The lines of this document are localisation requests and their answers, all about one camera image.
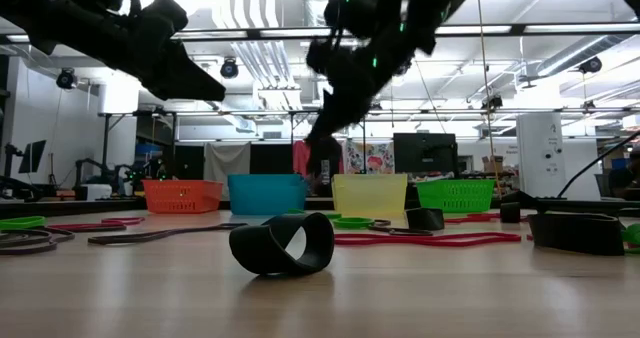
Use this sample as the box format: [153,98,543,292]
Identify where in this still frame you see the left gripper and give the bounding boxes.
[107,5,228,102]

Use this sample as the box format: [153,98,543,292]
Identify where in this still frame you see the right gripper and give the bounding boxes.
[304,0,436,145]

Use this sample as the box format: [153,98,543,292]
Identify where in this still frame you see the long brown thin rubber band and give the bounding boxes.
[86,221,250,246]

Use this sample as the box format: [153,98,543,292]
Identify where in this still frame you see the reddish brown thin rubber band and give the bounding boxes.
[46,216,147,233]

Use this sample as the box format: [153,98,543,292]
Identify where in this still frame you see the twisted wide black rubber band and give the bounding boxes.
[228,211,336,278]

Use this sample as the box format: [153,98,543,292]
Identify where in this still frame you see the black oval rubber band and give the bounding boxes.
[528,211,626,257]

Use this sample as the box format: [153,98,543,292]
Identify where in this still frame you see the red hanging cloth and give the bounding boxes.
[292,140,346,177]

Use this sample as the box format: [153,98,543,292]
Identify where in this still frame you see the floral hanging cloth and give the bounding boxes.
[344,141,395,175]

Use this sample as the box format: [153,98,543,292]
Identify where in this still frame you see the blue barrel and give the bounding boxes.
[134,142,164,168]

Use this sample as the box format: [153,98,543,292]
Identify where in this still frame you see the overhead light bar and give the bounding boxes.
[0,23,640,45]

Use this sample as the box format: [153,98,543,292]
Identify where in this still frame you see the yellow plastic basket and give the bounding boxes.
[331,172,409,219]

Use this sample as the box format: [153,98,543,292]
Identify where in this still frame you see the grey hanging cloth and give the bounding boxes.
[203,142,251,187]

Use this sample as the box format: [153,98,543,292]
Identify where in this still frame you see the blue plastic basket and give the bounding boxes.
[227,173,308,216]

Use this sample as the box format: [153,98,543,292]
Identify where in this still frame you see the orange plastic basket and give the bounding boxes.
[141,178,225,215]

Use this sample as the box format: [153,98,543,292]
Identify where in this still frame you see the background robot arms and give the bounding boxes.
[73,155,169,197]

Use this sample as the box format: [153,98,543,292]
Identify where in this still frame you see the white box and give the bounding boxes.
[74,183,114,202]

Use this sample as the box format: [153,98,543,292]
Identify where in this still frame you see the green plastic basket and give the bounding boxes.
[415,178,497,214]

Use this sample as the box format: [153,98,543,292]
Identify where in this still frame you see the cardboard boxes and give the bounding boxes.
[481,154,507,175]

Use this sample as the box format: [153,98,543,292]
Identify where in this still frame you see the tilted black monitor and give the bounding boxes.
[18,139,47,174]

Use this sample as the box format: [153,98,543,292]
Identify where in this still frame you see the white pillar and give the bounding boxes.
[516,111,567,202]

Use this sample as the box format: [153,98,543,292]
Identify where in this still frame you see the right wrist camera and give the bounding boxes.
[307,40,342,74]

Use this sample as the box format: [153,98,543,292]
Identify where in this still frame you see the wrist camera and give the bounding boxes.
[307,40,342,74]
[144,0,190,35]

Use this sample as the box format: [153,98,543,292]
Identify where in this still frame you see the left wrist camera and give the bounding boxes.
[144,0,190,35]

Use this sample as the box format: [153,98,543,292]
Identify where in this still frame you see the black background truss frame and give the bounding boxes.
[98,106,369,179]

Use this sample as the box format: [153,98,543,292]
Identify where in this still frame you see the yellow cable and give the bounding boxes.
[474,0,503,200]

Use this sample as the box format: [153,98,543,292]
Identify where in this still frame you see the black slanted cable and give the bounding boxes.
[556,129,640,200]

